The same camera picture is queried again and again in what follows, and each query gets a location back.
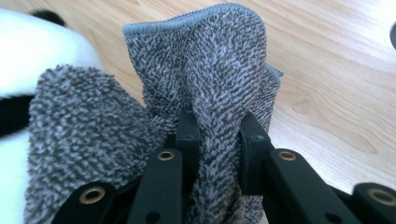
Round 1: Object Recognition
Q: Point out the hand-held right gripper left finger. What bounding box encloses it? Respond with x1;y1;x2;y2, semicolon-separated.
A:
163;107;202;195

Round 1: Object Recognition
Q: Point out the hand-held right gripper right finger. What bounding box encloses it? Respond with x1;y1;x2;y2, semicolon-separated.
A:
238;111;276;198

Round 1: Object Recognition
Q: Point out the grey towel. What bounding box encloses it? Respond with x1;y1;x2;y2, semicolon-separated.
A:
22;2;285;224

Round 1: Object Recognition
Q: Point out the panda plush toy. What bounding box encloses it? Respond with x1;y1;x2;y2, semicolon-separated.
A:
0;7;105;224

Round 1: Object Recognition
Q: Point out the dark round table grommet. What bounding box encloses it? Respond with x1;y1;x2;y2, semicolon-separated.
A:
389;21;396;51

